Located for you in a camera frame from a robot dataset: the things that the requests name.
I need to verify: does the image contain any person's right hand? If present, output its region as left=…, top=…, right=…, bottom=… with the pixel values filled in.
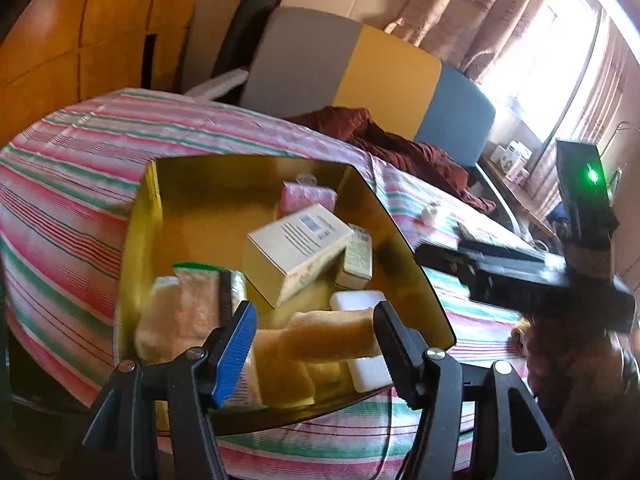
left=522, top=317, right=640, bottom=461

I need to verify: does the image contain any wooden wardrobe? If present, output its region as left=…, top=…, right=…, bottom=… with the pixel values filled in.
left=0, top=0, right=211, bottom=151

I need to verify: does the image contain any pink patterned curtain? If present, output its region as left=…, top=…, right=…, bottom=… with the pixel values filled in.
left=385, top=0, right=566, bottom=81

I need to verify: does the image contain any pink item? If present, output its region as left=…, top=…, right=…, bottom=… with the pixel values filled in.
left=278, top=181, right=338, bottom=217

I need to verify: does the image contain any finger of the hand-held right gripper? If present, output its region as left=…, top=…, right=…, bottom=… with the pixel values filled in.
left=457, top=237, right=547, bottom=264
left=415, top=242, right=488, bottom=303

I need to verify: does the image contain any beige cardboard carton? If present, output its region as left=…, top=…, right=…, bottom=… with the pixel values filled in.
left=246, top=203, right=354, bottom=308

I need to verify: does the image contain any white product box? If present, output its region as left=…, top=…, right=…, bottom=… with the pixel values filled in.
left=502, top=142, right=532, bottom=173

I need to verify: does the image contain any white soap bar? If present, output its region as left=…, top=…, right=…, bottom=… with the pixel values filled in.
left=330, top=290, right=388, bottom=315

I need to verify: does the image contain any maroon jacket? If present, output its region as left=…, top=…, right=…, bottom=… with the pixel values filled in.
left=287, top=106, right=497, bottom=213

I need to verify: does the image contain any wooden window shelf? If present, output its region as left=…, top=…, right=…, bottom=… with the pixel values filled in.
left=480, top=157, right=558, bottom=238

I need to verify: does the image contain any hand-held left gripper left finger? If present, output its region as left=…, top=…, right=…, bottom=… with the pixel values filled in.
left=82, top=300, right=259, bottom=480

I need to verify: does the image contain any striped blanket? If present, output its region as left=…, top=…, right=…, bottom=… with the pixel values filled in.
left=0, top=87, right=546, bottom=476

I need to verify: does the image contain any yellow-green small packet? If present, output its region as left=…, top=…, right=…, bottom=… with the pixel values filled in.
left=335, top=224, right=375, bottom=291

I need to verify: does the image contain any pink striped curtain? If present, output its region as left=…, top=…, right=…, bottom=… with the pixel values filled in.
left=520, top=25, right=640, bottom=221

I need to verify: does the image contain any black rolled mat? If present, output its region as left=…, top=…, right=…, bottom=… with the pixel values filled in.
left=212, top=0, right=283, bottom=78

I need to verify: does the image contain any grey yellow blue chair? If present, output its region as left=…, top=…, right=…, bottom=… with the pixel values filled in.
left=185, top=7, right=523, bottom=233

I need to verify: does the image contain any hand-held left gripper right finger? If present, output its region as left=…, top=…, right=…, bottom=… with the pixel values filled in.
left=372, top=300, right=573, bottom=480

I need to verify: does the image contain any gold cardboard box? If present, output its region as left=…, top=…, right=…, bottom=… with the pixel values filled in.
left=114, top=155, right=457, bottom=436

